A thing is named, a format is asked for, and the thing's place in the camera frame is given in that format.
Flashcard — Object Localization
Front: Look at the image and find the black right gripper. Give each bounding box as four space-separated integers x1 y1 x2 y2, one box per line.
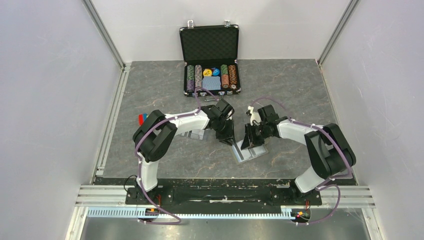
241 122 270 150

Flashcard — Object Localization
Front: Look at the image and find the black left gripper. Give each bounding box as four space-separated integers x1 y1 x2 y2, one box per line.
214 117 236 147

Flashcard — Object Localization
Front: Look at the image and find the clear plastic card sleeve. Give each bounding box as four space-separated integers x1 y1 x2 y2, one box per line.
180 129 209 141

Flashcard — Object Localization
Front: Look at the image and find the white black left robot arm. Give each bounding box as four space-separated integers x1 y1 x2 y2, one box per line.
132 99 235 204

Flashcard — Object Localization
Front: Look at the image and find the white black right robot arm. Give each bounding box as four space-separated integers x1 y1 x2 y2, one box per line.
240 105 356 204

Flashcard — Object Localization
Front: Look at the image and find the blue playing card deck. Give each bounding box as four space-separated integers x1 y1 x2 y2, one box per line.
202 76 221 91

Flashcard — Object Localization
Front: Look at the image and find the green orange chip stack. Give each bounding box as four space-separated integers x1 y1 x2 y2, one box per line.
220 64 230 89

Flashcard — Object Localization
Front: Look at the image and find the orange brown chip stack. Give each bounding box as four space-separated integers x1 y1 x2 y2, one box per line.
228 65 238 90

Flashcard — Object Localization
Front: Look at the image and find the blue dealer button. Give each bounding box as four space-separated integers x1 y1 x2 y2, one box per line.
211 67 220 76

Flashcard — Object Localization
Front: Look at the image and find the yellow dealer button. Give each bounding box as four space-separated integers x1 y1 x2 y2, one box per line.
202 68 213 77

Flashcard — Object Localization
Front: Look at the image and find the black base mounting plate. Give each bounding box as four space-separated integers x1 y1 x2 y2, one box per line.
124 178 322 214

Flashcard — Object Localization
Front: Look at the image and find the grey purple chip stack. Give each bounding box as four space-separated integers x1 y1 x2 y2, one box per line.
194 64 203 90

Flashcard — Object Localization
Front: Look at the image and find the purple green chip stack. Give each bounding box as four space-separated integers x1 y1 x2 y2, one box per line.
186 65 195 92

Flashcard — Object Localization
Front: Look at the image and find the black poker chip case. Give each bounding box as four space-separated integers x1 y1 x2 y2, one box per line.
179 20 242 97

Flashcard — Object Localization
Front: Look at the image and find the colourful toy block stack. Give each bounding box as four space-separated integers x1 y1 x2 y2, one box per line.
138 113 148 126

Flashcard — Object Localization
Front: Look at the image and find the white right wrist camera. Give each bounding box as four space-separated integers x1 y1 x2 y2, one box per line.
245 106 262 126

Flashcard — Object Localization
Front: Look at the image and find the aluminium frame rail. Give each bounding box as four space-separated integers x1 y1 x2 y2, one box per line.
75 185 376 209

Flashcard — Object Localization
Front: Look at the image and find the white slotted cable duct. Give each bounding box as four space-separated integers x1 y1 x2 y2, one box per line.
87 206 295 220

